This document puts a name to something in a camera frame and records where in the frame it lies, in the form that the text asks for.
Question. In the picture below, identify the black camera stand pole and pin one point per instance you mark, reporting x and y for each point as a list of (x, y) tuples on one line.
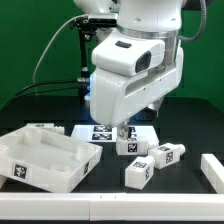
[(83, 89)]

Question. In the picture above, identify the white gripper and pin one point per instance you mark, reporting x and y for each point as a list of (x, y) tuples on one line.
[(129, 76)]

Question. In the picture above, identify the black camera on stand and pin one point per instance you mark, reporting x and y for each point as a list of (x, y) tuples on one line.
[(92, 22)]

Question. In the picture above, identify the white square table top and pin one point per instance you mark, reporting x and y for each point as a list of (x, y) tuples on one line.
[(47, 160)]

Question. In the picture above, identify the white front fence bar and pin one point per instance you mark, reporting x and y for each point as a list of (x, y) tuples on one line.
[(112, 206)]

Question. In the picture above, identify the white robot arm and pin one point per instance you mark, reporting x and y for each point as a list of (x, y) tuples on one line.
[(147, 19)]

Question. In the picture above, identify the white side fence block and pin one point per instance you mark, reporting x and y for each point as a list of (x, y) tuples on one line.
[(214, 172)]

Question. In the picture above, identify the white base tag plate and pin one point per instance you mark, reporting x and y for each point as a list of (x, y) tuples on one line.
[(100, 133)]

